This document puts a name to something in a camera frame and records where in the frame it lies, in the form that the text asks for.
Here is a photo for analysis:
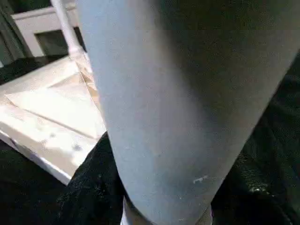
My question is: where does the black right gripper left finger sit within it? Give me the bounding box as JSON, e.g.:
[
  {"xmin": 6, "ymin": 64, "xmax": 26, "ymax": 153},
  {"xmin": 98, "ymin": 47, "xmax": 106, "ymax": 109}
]
[{"xmin": 53, "ymin": 131, "xmax": 129, "ymax": 225}]

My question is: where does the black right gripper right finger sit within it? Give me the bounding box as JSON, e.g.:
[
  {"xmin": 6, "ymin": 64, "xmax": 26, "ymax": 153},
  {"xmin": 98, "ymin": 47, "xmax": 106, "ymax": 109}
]
[{"xmin": 210, "ymin": 140, "xmax": 300, "ymax": 225}]

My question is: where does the white plastic table top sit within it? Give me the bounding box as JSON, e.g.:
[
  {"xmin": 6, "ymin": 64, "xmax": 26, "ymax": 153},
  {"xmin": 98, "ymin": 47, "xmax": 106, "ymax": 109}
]
[{"xmin": 0, "ymin": 50, "xmax": 108, "ymax": 186}]

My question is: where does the white plastic table leg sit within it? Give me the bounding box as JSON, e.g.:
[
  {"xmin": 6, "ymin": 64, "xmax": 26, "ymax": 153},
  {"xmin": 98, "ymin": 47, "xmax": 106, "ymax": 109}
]
[
  {"xmin": 50, "ymin": 0, "xmax": 86, "ymax": 59},
  {"xmin": 75, "ymin": 0, "xmax": 300, "ymax": 225}
]

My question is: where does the black work mat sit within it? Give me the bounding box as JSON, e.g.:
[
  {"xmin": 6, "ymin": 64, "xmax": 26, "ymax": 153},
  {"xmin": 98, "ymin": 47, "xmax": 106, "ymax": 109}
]
[{"xmin": 0, "ymin": 53, "xmax": 300, "ymax": 225}]

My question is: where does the white cabinet with glass doors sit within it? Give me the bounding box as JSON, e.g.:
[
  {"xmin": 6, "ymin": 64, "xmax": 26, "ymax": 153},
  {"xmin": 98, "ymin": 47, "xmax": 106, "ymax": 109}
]
[{"xmin": 0, "ymin": 0, "xmax": 83, "ymax": 64}]

